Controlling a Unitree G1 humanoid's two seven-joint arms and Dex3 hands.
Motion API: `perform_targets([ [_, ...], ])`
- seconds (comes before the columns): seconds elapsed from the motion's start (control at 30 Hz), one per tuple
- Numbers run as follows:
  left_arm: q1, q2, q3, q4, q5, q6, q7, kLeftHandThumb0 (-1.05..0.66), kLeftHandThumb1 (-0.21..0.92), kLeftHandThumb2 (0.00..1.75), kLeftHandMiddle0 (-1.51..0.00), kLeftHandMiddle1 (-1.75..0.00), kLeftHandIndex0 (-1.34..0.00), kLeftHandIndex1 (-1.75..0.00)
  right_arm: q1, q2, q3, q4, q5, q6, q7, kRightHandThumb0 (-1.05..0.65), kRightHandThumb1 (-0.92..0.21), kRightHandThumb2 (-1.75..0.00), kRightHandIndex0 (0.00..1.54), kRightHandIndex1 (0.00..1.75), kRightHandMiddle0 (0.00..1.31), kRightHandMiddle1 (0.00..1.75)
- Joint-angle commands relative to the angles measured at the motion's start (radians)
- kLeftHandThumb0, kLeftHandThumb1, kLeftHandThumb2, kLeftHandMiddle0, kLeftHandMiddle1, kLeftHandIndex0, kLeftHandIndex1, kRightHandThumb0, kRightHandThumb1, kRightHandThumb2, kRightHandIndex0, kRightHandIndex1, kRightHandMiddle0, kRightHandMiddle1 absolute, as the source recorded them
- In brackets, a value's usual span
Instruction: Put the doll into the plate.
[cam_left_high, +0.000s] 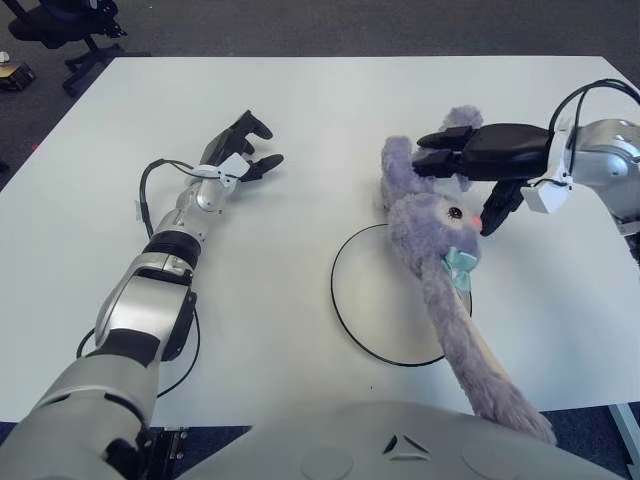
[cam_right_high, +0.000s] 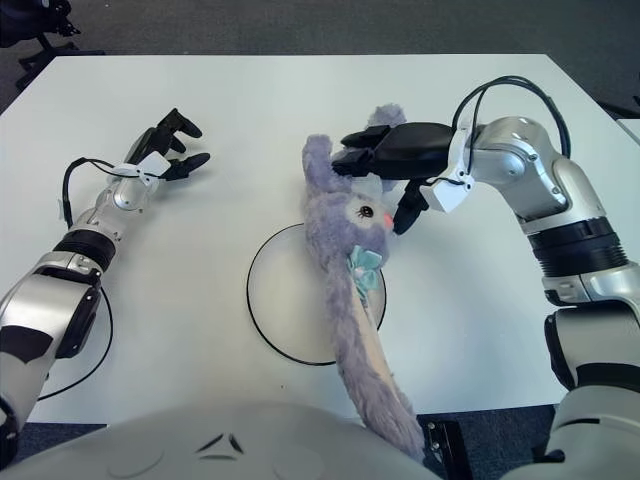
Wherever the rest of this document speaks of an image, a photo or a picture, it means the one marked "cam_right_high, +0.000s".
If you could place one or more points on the silver robot torso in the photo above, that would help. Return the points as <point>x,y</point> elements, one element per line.
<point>225,450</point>

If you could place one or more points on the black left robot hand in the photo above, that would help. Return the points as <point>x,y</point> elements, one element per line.
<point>147,145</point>

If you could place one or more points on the white plate black rim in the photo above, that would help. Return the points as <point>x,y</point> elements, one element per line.
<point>285,300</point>

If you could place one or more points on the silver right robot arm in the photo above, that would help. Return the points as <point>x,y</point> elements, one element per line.
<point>575,240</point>

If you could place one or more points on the black table bracket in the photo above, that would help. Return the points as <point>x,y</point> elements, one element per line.
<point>447,450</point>

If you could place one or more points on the purple plush bunny doll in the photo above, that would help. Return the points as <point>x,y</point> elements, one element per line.
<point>330,240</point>

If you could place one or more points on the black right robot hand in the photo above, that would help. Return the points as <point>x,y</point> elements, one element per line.
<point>415,150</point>

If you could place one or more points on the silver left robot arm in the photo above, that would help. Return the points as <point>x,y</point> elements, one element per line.
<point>60,295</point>

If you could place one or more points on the white neighbouring desk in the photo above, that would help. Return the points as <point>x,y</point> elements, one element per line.
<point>631,131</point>

